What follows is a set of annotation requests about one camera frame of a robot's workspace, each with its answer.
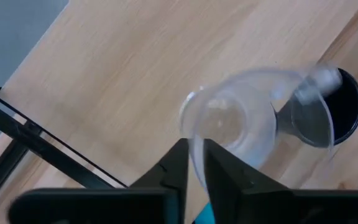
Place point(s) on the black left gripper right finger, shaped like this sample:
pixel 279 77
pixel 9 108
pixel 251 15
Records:
pixel 244 199

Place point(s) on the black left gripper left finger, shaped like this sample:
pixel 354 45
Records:
pixel 160 199

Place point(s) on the clear plastic cup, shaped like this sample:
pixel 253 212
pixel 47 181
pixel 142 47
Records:
pixel 228 124

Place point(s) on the black mug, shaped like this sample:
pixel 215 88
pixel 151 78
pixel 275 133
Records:
pixel 346 109

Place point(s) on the teal cloth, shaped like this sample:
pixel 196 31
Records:
pixel 205 215

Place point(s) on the wooden shelf with black frame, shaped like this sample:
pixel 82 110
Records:
pixel 135 77

